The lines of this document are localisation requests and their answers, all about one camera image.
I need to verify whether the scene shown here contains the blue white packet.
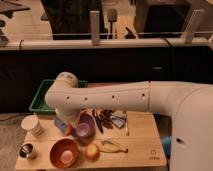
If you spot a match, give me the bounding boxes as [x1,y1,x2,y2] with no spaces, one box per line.
[110,113,126,128]

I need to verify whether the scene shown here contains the yellow red apple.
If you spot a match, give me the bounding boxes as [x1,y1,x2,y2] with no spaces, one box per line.
[85,143,100,159]

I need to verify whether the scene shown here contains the orange plastic bowl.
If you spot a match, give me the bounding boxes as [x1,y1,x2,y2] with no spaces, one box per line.
[50,138,79,169]

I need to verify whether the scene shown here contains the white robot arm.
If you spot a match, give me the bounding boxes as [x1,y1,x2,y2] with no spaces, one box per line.
[45,72,213,171]

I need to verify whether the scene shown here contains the purple plastic bowl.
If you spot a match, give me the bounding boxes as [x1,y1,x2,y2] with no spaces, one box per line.
[72,114,95,138]

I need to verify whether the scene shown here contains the green plastic tray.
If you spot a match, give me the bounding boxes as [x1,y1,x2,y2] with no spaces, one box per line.
[28,79,88,115]

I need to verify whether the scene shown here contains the yellow banana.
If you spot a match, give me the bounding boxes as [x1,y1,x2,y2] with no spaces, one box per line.
[100,140,128,153]

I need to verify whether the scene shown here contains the blue object right of board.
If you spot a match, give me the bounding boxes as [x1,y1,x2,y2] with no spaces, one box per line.
[161,136,171,156]

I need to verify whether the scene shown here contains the small metal cup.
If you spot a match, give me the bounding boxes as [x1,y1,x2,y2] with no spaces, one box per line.
[19,143,36,159]

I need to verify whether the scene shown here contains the wooden cutting board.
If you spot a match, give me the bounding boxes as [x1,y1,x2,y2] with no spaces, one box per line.
[15,112,166,171]

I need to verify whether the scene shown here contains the black marker pen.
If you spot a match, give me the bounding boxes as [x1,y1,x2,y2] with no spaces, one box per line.
[92,109,103,134]

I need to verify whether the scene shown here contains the silver metal utensil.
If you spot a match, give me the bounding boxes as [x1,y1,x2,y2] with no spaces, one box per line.
[124,111,129,136]

